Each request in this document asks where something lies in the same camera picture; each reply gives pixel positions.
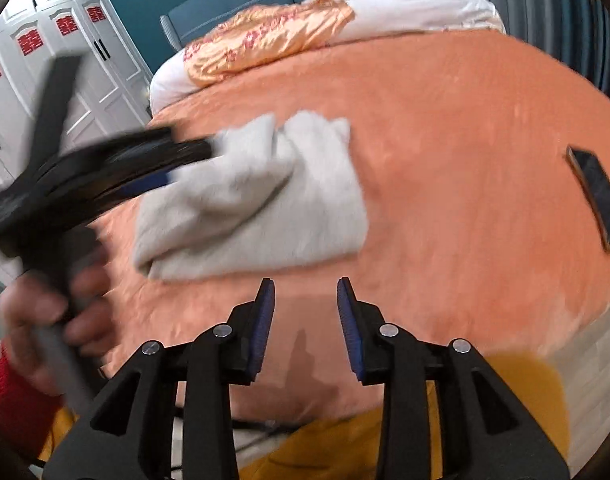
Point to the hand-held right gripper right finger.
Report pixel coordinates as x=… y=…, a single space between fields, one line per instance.
x=350 y=330

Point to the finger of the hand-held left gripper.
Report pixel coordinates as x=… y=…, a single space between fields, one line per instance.
x=160 y=147
x=145 y=183

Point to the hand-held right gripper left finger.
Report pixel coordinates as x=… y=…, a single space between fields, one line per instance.
x=262 y=330

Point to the beige sweater with black hearts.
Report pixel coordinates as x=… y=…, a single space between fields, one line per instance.
x=285 y=210

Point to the person's left forearm red sleeve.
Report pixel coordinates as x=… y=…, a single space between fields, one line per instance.
x=10 y=410

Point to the person's left hand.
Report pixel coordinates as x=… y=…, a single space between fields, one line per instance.
x=22 y=310

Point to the white wardrobe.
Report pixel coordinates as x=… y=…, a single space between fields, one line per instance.
x=110 y=75

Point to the yellow pants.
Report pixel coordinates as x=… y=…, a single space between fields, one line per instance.
x=335 y=440

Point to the orange floral satin pillow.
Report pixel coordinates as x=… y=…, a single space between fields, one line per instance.
x=265 y=35

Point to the blue upholstered headboard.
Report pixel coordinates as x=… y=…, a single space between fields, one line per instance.
x=235 y=5

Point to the orange plush blanket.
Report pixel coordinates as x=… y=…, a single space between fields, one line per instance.
x=460 y=210

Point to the smartphone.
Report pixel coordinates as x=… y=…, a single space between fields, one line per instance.
x=600 y=195

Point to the white bedding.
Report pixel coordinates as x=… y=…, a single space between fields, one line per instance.
x=435 y=10

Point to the grey blue curtain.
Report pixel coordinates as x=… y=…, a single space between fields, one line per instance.
x=560 y=20

